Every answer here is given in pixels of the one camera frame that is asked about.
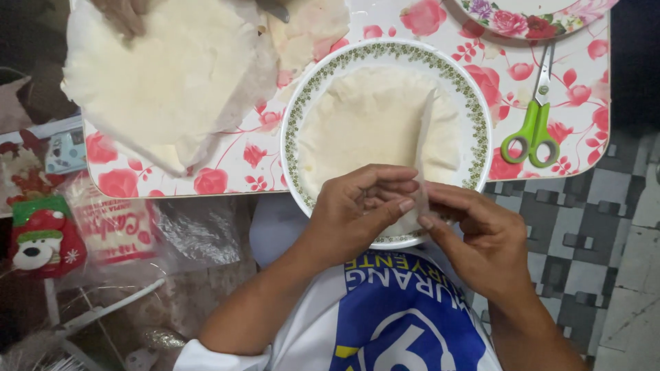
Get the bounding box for person's right hand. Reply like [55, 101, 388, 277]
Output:
[417, 181, 538, 306]

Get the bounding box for person's left hand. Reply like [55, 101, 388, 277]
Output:
[308, 164, 421, 270]

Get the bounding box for thin translucent wrapper sheet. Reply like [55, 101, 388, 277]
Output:
[397, 89, 440, 239]

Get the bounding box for stack of round white wrappers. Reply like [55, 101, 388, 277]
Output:
[296, 66, 463, 209]

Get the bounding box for white and blue shirt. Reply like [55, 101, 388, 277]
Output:
[173, 246, 503, 371]

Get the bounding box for white plate with green rim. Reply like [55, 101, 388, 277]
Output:
[279, 38, 494, 251]

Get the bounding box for pink rose print tray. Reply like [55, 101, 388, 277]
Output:
[82, 0, 612, 200]

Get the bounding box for torn wrapper pieces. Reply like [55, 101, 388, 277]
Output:
[267, 0, 352, 75]

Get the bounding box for clear plastic bag red print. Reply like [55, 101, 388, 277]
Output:
[64, 172, 245, 281]

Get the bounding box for silver glitter ornament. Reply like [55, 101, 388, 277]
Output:
[141, 327, 187, 351]

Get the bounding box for floral rimmed plate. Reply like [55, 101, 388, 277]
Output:
[453, 0, 620, 41]

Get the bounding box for wrapper pile on plastic sheet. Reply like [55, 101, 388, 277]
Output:
[60, 0, 280, 179]

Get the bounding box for small light blue box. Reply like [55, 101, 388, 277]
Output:
[44, 127, 88, 175]

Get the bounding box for red bear christmas stocking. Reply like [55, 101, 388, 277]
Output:
[7, 195, 88, 280]

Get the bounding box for green handled scissors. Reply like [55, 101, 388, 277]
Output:
[500, 40, 562, 169]

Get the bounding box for white wire rack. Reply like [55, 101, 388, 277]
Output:
[42, 277, 167, 371]

